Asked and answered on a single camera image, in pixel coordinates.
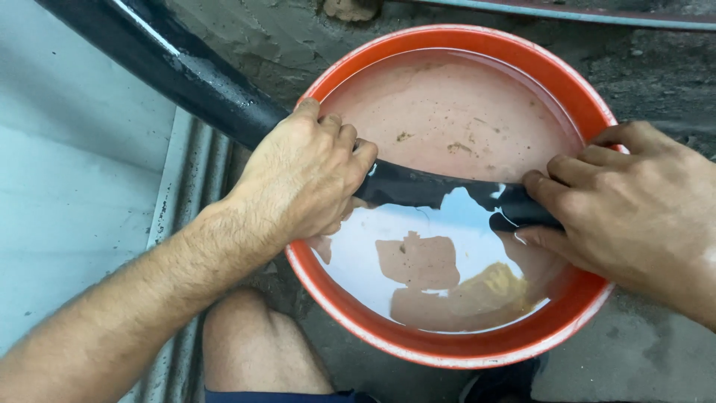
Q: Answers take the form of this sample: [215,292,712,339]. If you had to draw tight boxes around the grey metal door track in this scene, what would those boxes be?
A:
[119,106,236,403]

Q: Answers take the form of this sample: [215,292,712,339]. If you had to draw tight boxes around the black rubber tube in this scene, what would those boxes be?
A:
[35,0,565,233]

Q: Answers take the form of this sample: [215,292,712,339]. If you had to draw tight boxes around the red plastic water basin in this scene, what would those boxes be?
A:
[284,24,628,370]

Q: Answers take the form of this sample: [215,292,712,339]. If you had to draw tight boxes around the person's right hand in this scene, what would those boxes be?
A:
[514,120,716,331]

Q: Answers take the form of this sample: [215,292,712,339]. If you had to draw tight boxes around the person's left hand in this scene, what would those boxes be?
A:
[226,98,379,248]

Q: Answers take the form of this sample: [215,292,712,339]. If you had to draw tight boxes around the dark blue shorts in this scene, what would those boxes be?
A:
[204,388,381,403]

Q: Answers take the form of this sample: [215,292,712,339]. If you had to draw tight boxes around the brown stone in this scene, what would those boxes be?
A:
[323,0,384,22]

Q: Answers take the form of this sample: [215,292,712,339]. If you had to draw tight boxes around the person's bare leg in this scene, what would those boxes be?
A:
[201,288,336,395]

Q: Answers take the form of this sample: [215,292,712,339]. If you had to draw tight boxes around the grey pipe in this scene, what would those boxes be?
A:
[413,0,716,32]

